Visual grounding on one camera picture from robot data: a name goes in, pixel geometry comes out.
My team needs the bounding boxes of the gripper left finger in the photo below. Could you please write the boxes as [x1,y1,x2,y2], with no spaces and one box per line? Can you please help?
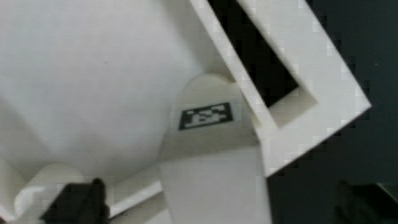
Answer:
[38,178,109,224]

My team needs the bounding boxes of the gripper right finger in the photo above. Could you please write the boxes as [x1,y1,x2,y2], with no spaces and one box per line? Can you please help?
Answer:
[333,181,398,224]

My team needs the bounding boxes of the white square tabletop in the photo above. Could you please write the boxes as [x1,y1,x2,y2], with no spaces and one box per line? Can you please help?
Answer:
[0,0,280,224]

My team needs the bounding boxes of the white right obstacle block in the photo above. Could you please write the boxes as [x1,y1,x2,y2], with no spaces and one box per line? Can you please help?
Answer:
[235,0,372,178]

